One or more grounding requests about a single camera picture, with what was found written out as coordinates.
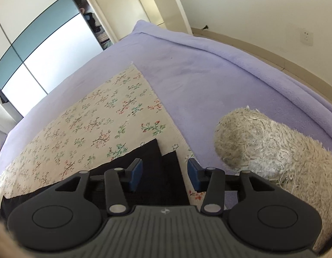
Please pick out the white wall socket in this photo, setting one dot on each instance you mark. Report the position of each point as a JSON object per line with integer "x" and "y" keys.
{"x": 306, "y": 36}

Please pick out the beige fluffy plush toy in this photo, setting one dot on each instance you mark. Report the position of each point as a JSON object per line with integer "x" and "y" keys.
{"x": 268, "y": 145}

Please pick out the purple blanket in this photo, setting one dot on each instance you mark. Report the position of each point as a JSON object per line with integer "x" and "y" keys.
{"x": 209, "y": 80}

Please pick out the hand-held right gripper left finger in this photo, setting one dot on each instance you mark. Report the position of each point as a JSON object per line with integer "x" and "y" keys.
{"x": 136, "y": 175}

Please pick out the floral print cloth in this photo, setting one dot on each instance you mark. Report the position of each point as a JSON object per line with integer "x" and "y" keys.
{"x": 96, "y": 118}

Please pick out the black pants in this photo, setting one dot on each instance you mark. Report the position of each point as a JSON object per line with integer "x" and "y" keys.
{"x": 160, "y": 166}

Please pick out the black door stopper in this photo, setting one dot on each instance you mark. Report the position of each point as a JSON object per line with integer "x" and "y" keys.
{"x": 205, "y": 27}

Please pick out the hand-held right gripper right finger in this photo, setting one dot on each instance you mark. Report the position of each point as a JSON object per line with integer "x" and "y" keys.
{"x": 194, "y": 177}

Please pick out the white and teal sliding wardrobe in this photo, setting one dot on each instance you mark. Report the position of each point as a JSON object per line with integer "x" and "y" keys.
{"x": 39, "y": 45}

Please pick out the clothes on wardrobe shelves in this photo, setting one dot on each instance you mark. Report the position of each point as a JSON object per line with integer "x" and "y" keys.
{"x": 97, "y": 27}

